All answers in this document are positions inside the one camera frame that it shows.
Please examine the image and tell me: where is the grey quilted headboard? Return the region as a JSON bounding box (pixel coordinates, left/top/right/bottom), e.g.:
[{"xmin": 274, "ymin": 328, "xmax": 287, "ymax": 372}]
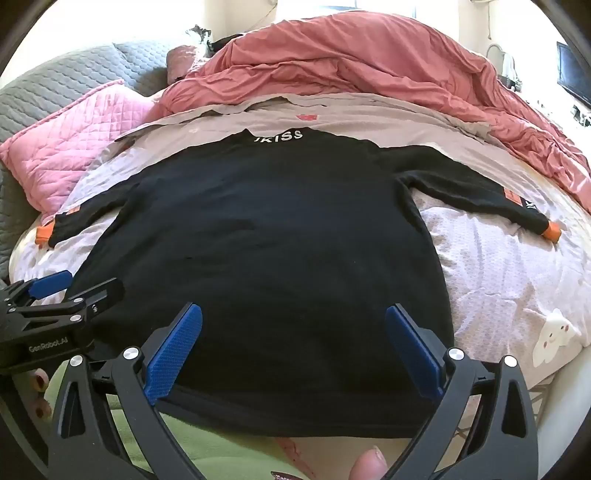
[{"xmin": 0, "ymin": 39, "xmax": 185, "ymax": 282}]

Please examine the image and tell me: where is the black sweater with orange cuffs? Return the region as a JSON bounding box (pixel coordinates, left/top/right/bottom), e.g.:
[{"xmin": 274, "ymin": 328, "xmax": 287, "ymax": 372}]
[{"xmin": 36, "ymin": 128, "xmax": 561, "ymax": 438}]

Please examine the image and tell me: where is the pink quilted pillow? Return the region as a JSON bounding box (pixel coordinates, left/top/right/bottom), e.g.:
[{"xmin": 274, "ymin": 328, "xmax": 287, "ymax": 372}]
[{"xmin": 0, "ymin": 78, "xmax": 158, "ymax": 214}]

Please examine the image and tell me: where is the red duvet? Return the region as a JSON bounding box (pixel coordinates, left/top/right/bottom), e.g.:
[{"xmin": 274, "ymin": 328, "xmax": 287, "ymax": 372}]
[{"xmin": 161, "ymin": 16, "xmax": 591, "ymax": 208}]

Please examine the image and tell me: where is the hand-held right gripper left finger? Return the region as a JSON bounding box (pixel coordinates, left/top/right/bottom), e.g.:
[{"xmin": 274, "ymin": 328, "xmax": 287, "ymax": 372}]
[{"xmin": 48, "ymin": 302, "xmax": 206, "ymax": 480}]

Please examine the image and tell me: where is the mauve printed blanket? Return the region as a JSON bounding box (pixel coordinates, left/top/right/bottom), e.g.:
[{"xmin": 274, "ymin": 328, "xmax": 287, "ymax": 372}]
[{"xmin": 9, "ymin": 92, "xmax": 591, "ymax": 407}]

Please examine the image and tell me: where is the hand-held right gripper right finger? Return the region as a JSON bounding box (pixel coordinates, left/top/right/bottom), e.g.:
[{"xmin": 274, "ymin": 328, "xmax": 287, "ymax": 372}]
[{"xmin": 385, "ymin": 304, "xmax": 541, "ymax": 480}]

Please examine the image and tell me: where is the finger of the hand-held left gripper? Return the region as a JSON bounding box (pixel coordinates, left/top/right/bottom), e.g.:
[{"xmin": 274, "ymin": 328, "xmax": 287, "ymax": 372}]
[
  {"xmin": 18, "ymin": 278, "xmax": 126, "ymax": 324},
  {"xmin": 2, "ymin": 271, "xmax": 73, "ymax": 305}
]

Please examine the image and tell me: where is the dark cloth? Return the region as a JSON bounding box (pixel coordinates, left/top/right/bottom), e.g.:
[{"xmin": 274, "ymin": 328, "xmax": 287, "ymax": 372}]
[{"xmin": 186, "ymin": 25, "xmax": 241, "ymax": 51}]

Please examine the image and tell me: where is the black flat monitor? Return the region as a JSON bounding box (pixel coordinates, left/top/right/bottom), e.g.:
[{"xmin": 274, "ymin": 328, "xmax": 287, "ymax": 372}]
[{"xmin": 556, "ymin": 41, "xmax": 591, "ymax": 109}]

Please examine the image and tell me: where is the person's right hand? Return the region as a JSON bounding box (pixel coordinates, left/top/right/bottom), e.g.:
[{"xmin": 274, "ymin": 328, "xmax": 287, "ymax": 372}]
[{"xmin": 349, "ymin": 445, "xmax": 389, "ymax": 480}]

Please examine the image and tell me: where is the person's left hand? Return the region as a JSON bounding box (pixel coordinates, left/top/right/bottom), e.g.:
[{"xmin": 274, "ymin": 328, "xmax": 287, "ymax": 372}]
[{"xmin": 25, "ymin": 368, "xmax": 52, "ymax": 422}]

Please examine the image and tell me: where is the small mauve pillow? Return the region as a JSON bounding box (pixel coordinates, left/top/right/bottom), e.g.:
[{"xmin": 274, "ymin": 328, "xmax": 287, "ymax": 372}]
[{"xmin": 166, "ymin": 46, "xmax": 206, "ymax": 81}]

